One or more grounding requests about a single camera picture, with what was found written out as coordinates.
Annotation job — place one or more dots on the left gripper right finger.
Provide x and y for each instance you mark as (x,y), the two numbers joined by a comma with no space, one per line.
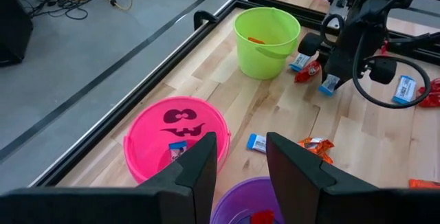
(299,189)

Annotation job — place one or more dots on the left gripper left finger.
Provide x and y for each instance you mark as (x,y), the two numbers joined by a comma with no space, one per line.
(185,182)

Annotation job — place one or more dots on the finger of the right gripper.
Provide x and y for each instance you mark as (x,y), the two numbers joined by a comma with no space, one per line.
(328,67)
(345,73)

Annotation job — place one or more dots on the white blue Hershey's bar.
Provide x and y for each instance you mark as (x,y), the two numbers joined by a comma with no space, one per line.
(328,86)
(404,90)
(257,143)
(177,148)
(300,62)

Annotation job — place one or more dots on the red KitKat bar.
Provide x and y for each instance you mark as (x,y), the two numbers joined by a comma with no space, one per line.
(434,86)
(429,100)
(307,73)
(263,217)

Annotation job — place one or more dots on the orange Reese's cup pack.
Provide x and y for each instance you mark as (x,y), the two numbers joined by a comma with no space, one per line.
(326,158)
(424,183)
(314,145)
(256,40)

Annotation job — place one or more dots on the red tag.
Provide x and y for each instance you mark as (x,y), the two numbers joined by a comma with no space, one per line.
(384,47)

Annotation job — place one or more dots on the purple plastic bucket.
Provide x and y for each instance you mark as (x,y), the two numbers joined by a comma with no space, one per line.
(237,200)

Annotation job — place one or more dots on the pink plastic bucket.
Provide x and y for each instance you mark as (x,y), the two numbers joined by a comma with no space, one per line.
(148,141)

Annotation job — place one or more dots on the green plastic bucket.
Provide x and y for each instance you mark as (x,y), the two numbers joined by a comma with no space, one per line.
(261,62)

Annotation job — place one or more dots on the black equipment case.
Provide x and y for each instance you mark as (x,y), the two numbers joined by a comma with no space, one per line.
(13,28)

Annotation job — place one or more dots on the black aluminium table frame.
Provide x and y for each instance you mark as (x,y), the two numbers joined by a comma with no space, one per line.
(158,79)

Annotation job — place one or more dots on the black frame clamp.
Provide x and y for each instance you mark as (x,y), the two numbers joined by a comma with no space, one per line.
(201,16)

